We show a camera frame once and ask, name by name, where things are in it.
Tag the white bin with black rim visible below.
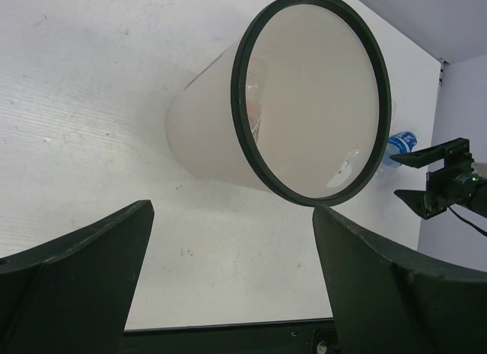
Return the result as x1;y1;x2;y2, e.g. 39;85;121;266
166;0;391;207

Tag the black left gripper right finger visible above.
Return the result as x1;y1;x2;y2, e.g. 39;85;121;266
313;206;486;353

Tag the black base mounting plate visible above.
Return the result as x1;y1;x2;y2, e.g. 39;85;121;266
119;318;342;353

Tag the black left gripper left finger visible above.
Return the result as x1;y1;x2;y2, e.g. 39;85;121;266
1;200;154;353

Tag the clear bottle with blue label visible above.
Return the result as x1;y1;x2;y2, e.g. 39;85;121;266
375;131;418;181

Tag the clear bottle with orange label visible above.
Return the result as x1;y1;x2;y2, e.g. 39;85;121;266
246;57;268;142

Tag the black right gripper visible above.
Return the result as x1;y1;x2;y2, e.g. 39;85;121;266
390;138;486;219

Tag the clear bottle with white cap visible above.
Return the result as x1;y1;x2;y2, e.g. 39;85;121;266
390;99;397;122

